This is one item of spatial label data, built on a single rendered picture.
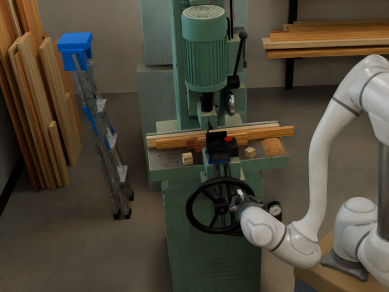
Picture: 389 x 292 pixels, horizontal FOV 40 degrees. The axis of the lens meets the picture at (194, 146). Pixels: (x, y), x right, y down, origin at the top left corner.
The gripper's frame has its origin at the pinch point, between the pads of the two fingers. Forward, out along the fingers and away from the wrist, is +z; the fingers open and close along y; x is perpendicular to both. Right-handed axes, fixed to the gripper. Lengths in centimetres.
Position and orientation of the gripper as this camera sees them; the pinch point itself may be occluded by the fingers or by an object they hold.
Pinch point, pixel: (240, 195)
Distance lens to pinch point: 209.5
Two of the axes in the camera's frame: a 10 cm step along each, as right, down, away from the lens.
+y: -9.9, 1.1, -0.7
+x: 0.9, 9.7, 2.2
